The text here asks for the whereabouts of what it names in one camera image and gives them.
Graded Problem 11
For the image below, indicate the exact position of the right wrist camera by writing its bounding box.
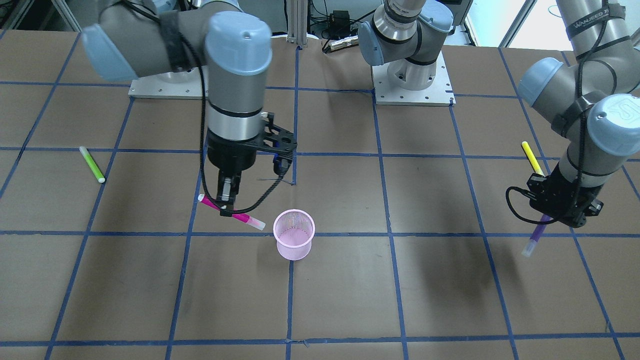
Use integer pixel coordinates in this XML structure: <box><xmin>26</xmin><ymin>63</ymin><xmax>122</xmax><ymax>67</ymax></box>
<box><xmin>259</xmin><ymin>111</ymin><xmax>298</xmax><ymax>176</ymax></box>

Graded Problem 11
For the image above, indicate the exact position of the green pen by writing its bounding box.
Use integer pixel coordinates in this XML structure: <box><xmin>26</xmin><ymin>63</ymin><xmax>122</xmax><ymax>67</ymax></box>
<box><xmin>78</xmin><ymin>146</ymin><xmax>106</xmax><ymax>183</ymax></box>

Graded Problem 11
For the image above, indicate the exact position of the yellow pen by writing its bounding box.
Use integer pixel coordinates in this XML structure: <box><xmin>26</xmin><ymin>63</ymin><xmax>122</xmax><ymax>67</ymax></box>
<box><xmin>520</xmin><ymin>141</ymin><xmax>545</xmax><ymax>176</ymax></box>

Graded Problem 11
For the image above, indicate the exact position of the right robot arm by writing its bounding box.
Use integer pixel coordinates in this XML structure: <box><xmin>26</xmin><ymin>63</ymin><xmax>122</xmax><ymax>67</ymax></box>
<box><xmin>81</xmin><ymin>0</ymin><xmax>282</xmax><ymax>217</ymax></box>

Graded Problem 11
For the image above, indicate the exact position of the pink pen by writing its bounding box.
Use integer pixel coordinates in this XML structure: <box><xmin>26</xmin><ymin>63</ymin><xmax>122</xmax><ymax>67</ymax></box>
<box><xmin>198</xmin><ymin>193</ymin><xmax>266</xmax><ymax>231</ymax></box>

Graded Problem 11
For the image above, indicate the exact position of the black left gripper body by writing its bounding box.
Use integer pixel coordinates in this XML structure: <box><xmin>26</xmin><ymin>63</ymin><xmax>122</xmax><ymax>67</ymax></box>
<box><xmin>527</xmin><ymin>170</ymin><xmax>604</xmax><ymax>228</ymax></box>

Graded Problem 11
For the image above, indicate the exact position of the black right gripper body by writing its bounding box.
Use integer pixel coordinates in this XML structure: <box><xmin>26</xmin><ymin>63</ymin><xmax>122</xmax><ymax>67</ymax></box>
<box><xmin>206</xmin><ymin>130</ymin><xmax>258</xmax><ymax>187</ymax></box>

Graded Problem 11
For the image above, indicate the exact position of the pink mesh cup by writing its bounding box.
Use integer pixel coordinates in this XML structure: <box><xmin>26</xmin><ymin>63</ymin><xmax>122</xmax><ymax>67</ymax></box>
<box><xmin>272</xmin><ymin>209</ymin><xmax>316</xmax><ymax>261</ymax></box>

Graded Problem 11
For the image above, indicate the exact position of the purple pen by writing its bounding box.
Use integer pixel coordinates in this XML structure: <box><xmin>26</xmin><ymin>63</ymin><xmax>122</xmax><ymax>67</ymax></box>
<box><xmin>521</xmin><ymin>214</ymin><xmax>551</xmax><ymax>258</ymax></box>

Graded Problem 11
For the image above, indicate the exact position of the aluminium frame post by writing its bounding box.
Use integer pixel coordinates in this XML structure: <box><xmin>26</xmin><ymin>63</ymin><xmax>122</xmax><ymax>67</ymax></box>
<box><xmin>285</xmin><ymin>0</ymin><xmax>309</xmax><ymax>48</ymax></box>

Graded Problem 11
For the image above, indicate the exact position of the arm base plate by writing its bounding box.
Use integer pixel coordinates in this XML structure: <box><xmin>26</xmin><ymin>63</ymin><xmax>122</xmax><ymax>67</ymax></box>
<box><xmin>371</xmin><ymin>52</ymin><xmax>457</xmax><ymax>107</ymax></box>
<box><xmin>128</xmin><ymin>68</ymin><xmax>202</xmax><ymax>100</ymax></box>

